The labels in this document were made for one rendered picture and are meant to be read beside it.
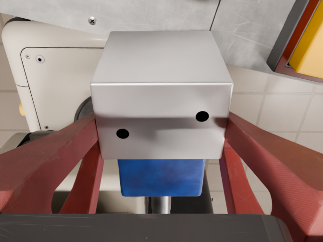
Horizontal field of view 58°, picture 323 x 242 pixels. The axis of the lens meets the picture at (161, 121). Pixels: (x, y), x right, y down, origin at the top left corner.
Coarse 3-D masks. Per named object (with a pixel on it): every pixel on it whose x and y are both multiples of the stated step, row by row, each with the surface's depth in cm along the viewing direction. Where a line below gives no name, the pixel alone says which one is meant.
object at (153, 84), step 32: (128, 32) 14; (160, 32) 14; (192, 32) 14; (128, 64) 11; (160, 64) 11; (192, 64) 11; (224, 64) 11; (96, 96) 10; (128, 96) 10; (160, 96) 10; (192, 96) 10; (224, 96) 10; (128, 128) 11; (160, 128) 11; (192, 128) 11; (224, 128) 11; (128, 160) 14; (160, 160) 14; (192, 160) 14; (128, 192) 15; (160, 192) 15; (192, 192) 15
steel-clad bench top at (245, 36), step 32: (0, 0) 24; (32, 0) 24; (64, 0) 24; (96, 0) 24; (128, 0) 24; (160, 0) 24; (192, 0) 24; (224, 0) 24; (256, 0) 24; (288, 0) 24; (96, 32) 25; (224, 32) 25; (256, 32) 25; (256, 64) 27
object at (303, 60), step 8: (320, 8) 22; (312, 16) 23; (320, 16) 22; (312, 24) 23; (320, 24) 22; (304, 32) 24; (312, 32) 22; (320, 32) 22; (304, 40) 23; (312, 40) 22; (320, 40) 22; (296, 48) 24; (304, 48) 23; (312, 48) 22; (320, 48) 22; (296, 56) 24; (304, 56) 23; (312, 56) 23; (320, 56) 23; (296, 64) 24; (304, 64) 23; (312, 64) 23; (320, 64) 23; (304, 72) 24; (312, 72) 24; (320, 72) 24
